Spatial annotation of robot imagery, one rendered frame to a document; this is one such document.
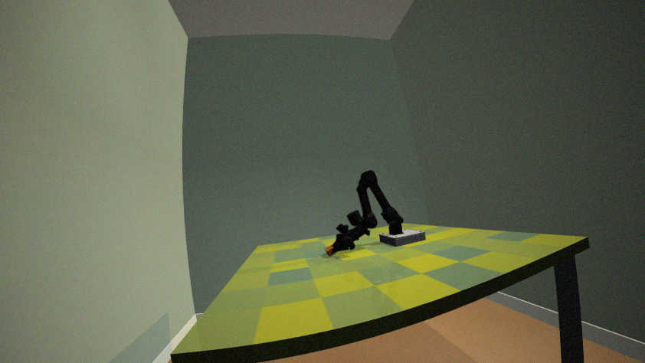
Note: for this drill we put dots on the orange block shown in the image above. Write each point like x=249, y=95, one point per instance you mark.
x=329, y=250

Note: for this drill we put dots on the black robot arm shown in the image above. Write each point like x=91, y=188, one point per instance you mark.
x=368, y=219

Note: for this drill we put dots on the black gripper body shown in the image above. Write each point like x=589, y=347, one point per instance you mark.
x=349, y=239

